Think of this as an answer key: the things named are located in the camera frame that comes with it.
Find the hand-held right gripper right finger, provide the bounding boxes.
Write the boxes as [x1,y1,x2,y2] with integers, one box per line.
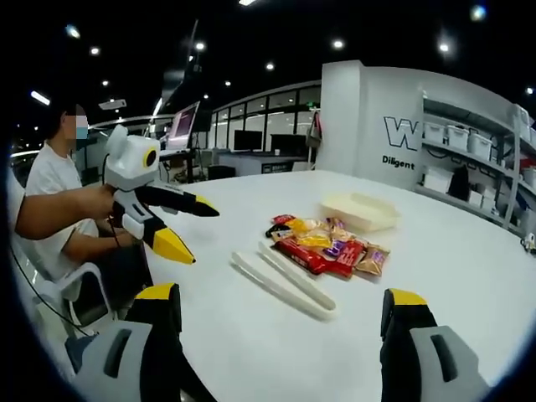
[379,287,493,402]

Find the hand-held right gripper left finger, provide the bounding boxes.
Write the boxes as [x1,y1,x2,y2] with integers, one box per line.
[73,282,219,402]

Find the white plastic food tongs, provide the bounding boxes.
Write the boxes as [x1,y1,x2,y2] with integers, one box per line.
[229,241,338,322]

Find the pile of food snack packets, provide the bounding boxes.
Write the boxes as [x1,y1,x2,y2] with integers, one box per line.
[263,214,392,280]

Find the cream rectangular container tray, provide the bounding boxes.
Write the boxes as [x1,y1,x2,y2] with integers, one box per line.
[319,192,401,233]

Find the person's blue trouser leg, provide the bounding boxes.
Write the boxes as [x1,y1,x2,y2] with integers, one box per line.
[64,333,98,374]

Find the black box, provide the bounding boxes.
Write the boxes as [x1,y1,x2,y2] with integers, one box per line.
[207,164,236,183]

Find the monitor with pink screen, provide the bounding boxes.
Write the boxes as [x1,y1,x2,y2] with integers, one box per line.
[166,100,202,152]

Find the grey background counter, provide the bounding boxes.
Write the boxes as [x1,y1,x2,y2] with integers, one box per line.
[217,150,312,173]

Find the small black monitor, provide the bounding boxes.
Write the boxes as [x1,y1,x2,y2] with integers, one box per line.
[233,129,265,152]

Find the white plastic chair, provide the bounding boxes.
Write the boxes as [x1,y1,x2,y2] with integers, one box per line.
[10,240,115,338]

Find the person's white sleeve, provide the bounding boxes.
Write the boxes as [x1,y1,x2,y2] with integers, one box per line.
[5,167,27,252]

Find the wide black monitor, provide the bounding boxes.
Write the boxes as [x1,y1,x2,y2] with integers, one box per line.
[270,133,310,158]

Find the black bag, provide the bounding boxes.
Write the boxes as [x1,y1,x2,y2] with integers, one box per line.
[447,164,471,200]

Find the white storage box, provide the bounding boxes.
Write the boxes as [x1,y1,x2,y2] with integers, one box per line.
[446,125,471,148]
[422,121,446,144]
[467,132,492,162]

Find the ceiling spot lights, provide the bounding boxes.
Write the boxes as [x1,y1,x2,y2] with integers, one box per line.
[28,0,536,106]

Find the grey metal shelf rack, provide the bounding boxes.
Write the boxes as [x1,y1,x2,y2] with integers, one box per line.
[420,88,536,240]

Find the thin black cable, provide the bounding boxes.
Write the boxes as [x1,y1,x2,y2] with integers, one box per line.
[8,238,98,338]

